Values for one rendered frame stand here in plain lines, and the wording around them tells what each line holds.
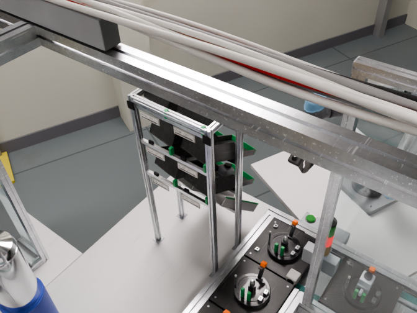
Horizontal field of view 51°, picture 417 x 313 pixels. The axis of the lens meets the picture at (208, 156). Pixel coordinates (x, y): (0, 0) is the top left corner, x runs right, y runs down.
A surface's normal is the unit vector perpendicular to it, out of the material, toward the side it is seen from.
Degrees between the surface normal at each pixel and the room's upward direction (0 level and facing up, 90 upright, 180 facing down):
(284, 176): 0
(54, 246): 0
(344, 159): 90
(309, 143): 90
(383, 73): 90
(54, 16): 90
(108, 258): 0
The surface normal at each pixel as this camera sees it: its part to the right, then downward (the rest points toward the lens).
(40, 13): -0.60, 0.56
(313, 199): -0.04, -0.73
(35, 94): 0.47, 0.58
